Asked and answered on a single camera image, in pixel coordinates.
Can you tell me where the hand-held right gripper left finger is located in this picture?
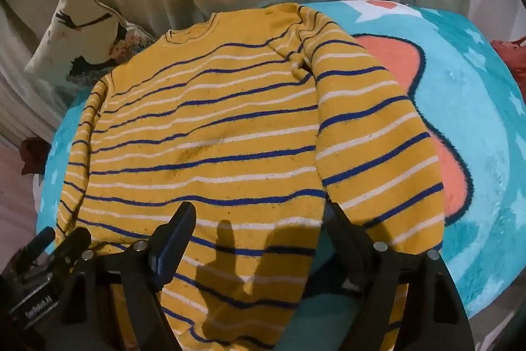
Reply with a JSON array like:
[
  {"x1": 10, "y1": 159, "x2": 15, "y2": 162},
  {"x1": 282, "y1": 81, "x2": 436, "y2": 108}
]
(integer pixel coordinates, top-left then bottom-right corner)
[{"x1": 51, "y1": 202, "x2": 197, "y2": 351}]

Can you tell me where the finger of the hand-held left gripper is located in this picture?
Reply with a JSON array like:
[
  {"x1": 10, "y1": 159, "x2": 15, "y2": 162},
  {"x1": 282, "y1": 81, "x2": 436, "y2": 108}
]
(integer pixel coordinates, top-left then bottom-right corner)
[
  {"x1": 14, "y1": 227, "x2": 57, "y2": 273},
  {"x1": 51, "y1": 227, "x2": 92, "y2": 269}
]

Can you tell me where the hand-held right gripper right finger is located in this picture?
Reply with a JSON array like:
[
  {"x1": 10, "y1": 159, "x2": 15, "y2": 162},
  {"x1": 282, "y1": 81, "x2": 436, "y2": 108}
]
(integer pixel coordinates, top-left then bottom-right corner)
[{"x1": 324, "y1": 202, "x2": 478, "y2": 351}]

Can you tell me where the yellow striped sweater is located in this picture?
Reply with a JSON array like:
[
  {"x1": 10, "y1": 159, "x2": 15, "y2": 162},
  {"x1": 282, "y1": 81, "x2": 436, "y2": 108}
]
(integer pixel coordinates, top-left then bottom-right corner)
[{"x1": 55, "y1": 3, "x2": 445, "y2": 351}]

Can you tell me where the dark red cloth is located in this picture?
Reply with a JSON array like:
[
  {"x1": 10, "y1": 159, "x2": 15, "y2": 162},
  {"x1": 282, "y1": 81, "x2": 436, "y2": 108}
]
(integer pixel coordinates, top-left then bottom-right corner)
[{"x1": 20, "y1": 137, "x2": 52, "y2": 176}]

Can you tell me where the teal cartoon printed blanket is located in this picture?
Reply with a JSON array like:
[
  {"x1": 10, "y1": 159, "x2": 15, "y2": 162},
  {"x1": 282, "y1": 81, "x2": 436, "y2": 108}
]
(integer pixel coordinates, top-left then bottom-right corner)
[{"x1": 35, "y1": 0, "x2": 526, "y2": 351}]

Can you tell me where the cream figure print pillow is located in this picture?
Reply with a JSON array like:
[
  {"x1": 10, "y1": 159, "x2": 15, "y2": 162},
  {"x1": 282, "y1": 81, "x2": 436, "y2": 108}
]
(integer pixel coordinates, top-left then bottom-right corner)
[{"x1": 24, "y1": 0, "x2": 159, "y2": 88}]

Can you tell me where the bright red cloth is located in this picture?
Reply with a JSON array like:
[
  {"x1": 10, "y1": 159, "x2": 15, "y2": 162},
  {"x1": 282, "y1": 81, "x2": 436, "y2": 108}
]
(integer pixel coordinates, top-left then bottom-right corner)
[{"x1": 491, "y1": 38, "x2": 526, "y2": 69}]

